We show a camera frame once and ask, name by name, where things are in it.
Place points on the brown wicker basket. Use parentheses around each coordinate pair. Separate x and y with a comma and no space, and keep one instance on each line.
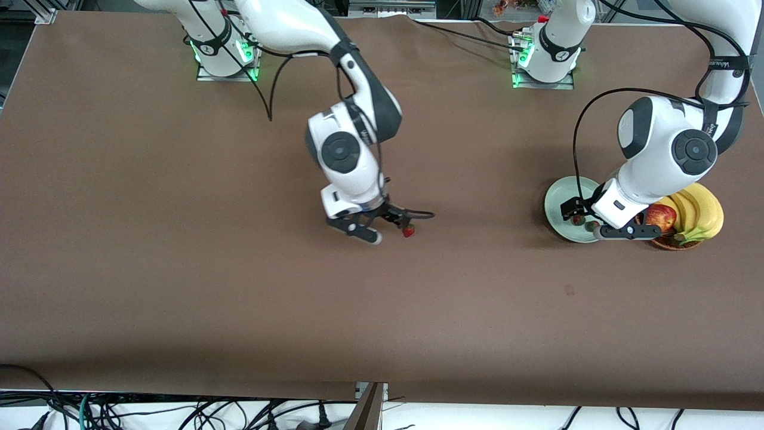
(674,243)

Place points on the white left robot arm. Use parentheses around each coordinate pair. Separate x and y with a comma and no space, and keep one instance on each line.
(668,155)

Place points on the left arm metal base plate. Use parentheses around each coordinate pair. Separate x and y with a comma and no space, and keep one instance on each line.
(567,83)

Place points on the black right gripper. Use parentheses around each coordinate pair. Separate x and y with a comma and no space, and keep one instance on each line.
(391,214)

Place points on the grey box with ports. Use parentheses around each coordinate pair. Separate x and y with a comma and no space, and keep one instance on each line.
(391,9)

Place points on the metal frame post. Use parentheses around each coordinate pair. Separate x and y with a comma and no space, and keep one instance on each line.
(367,412)

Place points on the aluminium frame corner bracket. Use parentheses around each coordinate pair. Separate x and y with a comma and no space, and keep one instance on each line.
(46,16)

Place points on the red apple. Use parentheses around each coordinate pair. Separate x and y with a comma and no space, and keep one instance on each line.
(661,218)

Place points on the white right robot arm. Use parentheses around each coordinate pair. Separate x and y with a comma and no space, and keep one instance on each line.
(346,155)

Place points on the pale green plate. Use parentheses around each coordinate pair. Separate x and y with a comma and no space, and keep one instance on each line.
(558,197)

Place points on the yellow banana bunch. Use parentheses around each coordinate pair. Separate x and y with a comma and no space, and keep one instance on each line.
(704,212)

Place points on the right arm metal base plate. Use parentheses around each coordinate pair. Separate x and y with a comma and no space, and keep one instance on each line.
(250,74)

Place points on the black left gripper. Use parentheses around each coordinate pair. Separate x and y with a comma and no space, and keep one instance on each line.
(572,208)

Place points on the brown table cover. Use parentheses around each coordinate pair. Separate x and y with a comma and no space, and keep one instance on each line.
(382,286)

